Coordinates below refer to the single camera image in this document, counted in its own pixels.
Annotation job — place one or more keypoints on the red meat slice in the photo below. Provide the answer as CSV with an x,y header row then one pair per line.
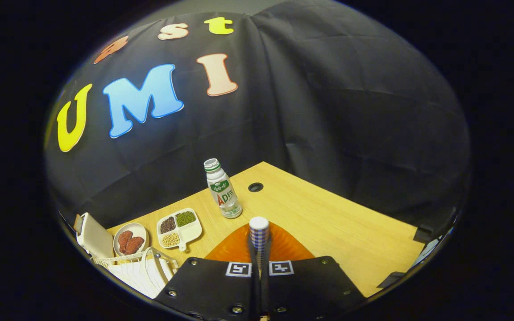
x,y
135,244
124,240

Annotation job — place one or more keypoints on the green bean heap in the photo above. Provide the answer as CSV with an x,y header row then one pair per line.
x,y
185,218

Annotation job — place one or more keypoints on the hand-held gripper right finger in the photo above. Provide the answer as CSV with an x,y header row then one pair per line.
x,y
310,290

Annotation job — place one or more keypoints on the white green label bottle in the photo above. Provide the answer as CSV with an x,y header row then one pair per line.
x,y
223,191

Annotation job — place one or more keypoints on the dark bean heap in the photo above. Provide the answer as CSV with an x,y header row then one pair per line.
x,y
167,225

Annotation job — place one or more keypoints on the black table edge block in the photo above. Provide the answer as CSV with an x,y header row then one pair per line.
x,y
423,234
391,279

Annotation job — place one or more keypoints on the white divided dish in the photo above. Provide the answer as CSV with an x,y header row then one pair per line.
x,y
190,232

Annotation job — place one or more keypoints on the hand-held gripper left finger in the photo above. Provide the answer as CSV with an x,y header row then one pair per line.
x,y
208,290

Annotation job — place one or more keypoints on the white toaster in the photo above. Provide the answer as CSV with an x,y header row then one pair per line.
x,y
96,240

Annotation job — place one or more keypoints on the yellow bean heap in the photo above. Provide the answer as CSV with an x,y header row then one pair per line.
x,y
171,240

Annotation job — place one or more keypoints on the small round beige plate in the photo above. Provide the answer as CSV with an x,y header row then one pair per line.
x,y
141,228

